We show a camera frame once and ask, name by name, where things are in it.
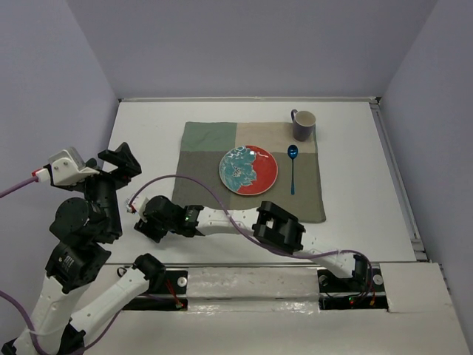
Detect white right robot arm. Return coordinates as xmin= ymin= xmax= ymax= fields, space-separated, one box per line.
xmin=127 ymin=196 xmax=373 ymax=290

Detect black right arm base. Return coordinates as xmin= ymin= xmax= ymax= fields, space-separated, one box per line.
xmin=317 ymin=268 xmax=389 ymax=311

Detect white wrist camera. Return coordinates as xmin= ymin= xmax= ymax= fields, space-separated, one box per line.
xmin=126 ymin=195 xmax=149 ymax=215
xmin=32 ymin=147 xmax=100 ymax=187

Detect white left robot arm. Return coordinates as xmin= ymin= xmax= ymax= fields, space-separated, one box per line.
xmin=1 ymin=143 xmax=166 ymax=354

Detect red floral plate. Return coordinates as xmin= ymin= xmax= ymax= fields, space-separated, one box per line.
xmin=219 ymin=145 xmax=278 ymax=196

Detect blue metallic spoon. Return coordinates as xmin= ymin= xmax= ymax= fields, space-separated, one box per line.
xmin=287 ymin=144 xmax=299 ymax=195

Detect purple mug cream inside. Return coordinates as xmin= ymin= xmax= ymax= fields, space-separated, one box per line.
xmin=290 ymin=109 xmax=316 ymax=141

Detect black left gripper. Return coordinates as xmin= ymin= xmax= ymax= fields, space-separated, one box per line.
xmin=56 ymin=139 xmax=144 ymax=235

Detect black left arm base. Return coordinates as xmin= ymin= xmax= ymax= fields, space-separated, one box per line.
xmin=116 ymin=254 xmax=188 ymax=311

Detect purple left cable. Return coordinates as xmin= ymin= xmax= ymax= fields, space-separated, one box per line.
xmin=0 ymin=177 xmax=123 ymax=354

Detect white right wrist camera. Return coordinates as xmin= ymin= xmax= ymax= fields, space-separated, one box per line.
xmin=126 ymin=195 xmax=149 ymax=215

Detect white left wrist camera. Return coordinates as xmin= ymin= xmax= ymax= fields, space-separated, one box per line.
xmin=32 ymin=147 xmax=100 ymax=187

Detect green beige patchwork cloth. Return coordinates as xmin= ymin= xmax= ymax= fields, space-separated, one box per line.
xmin=172 ymin=122 xmax=326 ymax=223

